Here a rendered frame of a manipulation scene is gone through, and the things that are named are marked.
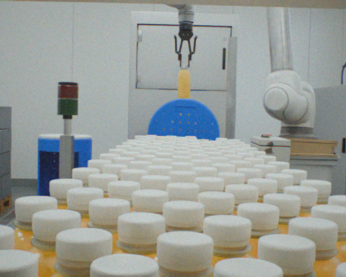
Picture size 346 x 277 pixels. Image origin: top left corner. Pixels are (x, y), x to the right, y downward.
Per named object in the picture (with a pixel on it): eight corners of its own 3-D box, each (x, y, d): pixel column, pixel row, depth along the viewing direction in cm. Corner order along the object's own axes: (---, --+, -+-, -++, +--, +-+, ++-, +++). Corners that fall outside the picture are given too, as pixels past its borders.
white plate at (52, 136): (38, 133, 268) (38, 135, 268) (38, 136, 241) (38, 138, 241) (89, 134, 275) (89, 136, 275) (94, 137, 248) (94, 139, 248)
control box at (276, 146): (277, 164, 175) (278, 135, 174) (289, 171, 155) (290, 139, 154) (249, 163, 175) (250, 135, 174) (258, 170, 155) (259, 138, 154)
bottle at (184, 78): (180, 100, 263) (180, 67, 261) (176, 99, 269) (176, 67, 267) (191, 100, 265) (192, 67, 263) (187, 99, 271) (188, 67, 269)
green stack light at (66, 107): (79, 115, 151) (80, 99, 150) (75, 115, 144) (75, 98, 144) (59, 114, 151) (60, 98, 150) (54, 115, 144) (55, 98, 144)
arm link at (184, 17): (177, 14, 268) (177, 25, 268) (177, 11, 259) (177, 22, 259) (194, 15, 268) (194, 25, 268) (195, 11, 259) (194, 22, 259)
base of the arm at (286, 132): (311, 141, 242) (312, 130, 242) (319, 140, 220) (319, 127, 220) (274, 139, 245) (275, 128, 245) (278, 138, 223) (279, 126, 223)
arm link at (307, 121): (318, 129, 233) (320, 84, 234) (307, 126, 218) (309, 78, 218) (286, 128, 242) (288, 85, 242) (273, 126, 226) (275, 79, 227)
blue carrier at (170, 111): (205, 153, 278) (208, 103, 277) (217, 172, 191) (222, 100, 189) (156, 150, 279) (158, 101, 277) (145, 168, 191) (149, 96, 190)
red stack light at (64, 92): (80, 99, 150) (80, 86, 150) (75, 98, 144) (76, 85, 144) (60, 98, 150) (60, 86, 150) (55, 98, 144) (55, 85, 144)
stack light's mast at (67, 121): (79, 134, 151) (80, 83, 150) (75, 135, 145) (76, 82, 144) (59, 134, 151) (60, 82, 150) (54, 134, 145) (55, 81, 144)
